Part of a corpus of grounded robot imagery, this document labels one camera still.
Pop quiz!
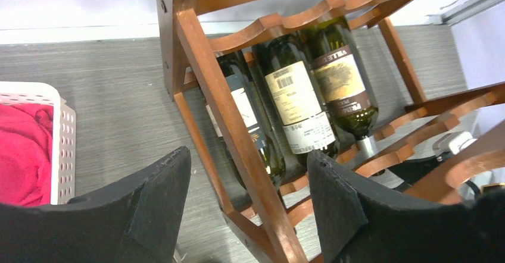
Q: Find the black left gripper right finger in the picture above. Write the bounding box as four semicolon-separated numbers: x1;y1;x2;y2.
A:
307;151;504;262

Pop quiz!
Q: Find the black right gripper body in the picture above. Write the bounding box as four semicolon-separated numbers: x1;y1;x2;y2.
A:
384;152;486;197

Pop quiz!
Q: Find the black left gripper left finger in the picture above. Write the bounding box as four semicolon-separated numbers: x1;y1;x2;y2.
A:
1;146;192;262

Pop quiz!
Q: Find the dark wine bottle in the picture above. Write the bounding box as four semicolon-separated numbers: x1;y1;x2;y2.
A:
298;16;379;159

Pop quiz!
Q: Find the dark bottle white label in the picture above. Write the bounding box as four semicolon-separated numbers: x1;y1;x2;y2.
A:
251;33;338;165

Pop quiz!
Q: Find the brown wooden wine rack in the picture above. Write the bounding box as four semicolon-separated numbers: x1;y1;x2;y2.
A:
158;0;504;262

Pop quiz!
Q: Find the white plastic basket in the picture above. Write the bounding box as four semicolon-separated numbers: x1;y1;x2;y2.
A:
1;82;77;205

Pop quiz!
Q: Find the pink folded cloth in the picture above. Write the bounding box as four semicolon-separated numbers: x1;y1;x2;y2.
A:
1;104;54;206

